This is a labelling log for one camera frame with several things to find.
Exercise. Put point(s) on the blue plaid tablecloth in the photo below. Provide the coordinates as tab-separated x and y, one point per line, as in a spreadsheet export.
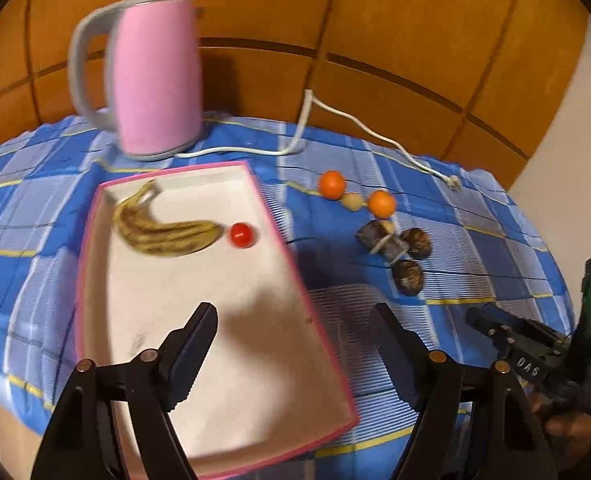
35	220

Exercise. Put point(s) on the dark sugarcane piece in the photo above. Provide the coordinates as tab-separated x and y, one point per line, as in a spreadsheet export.
372	236
398	248

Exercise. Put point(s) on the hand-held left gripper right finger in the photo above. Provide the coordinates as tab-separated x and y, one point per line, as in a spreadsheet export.
393	355

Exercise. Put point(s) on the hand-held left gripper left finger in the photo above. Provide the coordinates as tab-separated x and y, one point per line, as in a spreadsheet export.
195	355

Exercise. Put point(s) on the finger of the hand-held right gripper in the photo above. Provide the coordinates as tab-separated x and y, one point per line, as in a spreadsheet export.
493	327

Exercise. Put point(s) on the red cherry tomato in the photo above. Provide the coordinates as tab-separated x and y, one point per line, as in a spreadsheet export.
242	235

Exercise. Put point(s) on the small yellowish round fruit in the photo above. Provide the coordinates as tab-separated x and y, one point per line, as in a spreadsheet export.
387	226
353	202

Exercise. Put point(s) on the pink electric kettle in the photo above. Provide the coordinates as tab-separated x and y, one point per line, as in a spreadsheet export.
155	75

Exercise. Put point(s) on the person's right hand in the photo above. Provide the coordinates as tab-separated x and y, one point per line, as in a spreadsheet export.
565	422

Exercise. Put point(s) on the wooden panelled wardrobe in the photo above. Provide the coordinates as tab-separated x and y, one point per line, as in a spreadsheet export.
375	10

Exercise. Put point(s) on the orange tangerine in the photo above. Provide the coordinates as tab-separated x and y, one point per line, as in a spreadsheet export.
382	203
332	185

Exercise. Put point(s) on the white tray with pink rim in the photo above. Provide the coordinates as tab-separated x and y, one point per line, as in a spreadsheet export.
200	280

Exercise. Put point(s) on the spotted yellow banana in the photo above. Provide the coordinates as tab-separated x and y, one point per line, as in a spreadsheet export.
175	240

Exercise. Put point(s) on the dark brown round fruit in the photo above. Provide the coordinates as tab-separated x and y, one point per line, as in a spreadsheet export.
419	243
408	276

